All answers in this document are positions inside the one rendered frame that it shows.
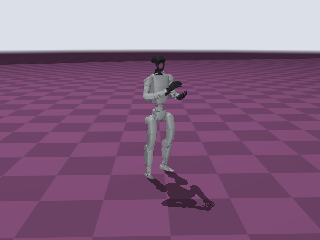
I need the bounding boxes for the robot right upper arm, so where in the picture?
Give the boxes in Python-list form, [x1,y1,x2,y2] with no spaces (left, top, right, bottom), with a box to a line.
[143,76,154,102]

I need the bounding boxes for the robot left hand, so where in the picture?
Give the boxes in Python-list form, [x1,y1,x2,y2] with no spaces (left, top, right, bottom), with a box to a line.
[177,91,188,100]

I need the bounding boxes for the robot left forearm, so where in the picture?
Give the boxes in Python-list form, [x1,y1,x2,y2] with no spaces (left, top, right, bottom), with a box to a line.
[173,92,180,100]

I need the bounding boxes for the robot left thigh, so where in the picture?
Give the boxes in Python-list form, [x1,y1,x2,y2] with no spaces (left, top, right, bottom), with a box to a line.
[162,112,176,148]

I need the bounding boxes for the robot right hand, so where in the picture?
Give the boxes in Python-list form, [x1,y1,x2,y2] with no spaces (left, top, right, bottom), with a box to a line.
[165,81,182,96]

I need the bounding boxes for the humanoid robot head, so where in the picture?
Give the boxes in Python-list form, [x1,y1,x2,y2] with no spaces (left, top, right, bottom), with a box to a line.
[151,56,166,76]

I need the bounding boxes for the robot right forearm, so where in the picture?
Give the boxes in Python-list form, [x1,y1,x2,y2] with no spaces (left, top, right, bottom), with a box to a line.
[144,89,168,101]

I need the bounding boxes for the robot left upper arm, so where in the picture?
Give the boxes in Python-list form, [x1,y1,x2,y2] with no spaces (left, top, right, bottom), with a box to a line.
[168,74,177,99]

